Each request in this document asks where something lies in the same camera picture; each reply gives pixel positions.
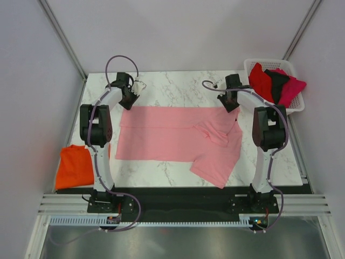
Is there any pink t shirt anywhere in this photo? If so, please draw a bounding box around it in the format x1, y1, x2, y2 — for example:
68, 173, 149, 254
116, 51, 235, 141
115, 106, 243, 189

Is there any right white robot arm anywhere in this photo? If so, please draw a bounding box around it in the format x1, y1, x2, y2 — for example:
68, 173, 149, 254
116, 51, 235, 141
217, 74, 288, 213

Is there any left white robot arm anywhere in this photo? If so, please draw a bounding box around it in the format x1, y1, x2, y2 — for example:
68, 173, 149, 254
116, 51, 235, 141
79, 72, 139, 212

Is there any red t shirt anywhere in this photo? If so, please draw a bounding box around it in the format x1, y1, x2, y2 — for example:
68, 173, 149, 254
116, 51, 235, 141
249, 63, 274, 103

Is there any black t shirt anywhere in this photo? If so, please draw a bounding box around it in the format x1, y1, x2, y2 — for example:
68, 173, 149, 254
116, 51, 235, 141
264, 69, 290, 104

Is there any magenta t shirt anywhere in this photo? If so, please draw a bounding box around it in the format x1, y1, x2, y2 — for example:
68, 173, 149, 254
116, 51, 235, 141
279, 76, 307, 108

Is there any white plastic laundry basket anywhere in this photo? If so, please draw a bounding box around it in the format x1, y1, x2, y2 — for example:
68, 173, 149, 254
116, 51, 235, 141
244, 58, 307, 114

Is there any folded orange t shirt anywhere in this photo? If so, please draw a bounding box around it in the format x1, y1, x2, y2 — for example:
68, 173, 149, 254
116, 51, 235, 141
55, 144, 111, 189

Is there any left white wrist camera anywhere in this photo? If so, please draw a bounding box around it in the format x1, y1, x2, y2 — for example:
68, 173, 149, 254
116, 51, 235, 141
131, 80, 147, 96

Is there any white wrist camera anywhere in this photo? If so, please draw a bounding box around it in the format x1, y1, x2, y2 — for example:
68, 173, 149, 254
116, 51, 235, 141
131, 80, 147, 96
213, 83, 226, 96

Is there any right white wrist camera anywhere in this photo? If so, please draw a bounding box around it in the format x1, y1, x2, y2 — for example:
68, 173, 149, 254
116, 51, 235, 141
213, 83, 226, 96

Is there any right corner aluminium post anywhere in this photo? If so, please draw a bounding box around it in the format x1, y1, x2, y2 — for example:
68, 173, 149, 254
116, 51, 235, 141
282, 0, 323, 60

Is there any corner aluminium post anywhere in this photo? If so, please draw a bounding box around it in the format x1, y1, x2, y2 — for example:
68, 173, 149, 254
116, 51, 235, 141
37, 0, 87, 82
282, 0, 323, 60

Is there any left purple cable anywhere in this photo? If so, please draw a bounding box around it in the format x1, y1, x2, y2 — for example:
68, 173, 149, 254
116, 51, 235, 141
50, 55, 143, 246

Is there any left corner aluminium post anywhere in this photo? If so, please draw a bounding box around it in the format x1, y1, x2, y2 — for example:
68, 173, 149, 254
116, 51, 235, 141
37, 0, 87, 82

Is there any white slotted cable duct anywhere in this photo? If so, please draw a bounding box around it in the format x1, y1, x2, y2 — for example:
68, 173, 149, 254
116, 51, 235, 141
49, 215, 268, 227

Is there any aluminium frame rail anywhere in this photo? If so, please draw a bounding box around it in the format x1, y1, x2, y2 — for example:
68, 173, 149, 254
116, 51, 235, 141
38, 194, 331, 216

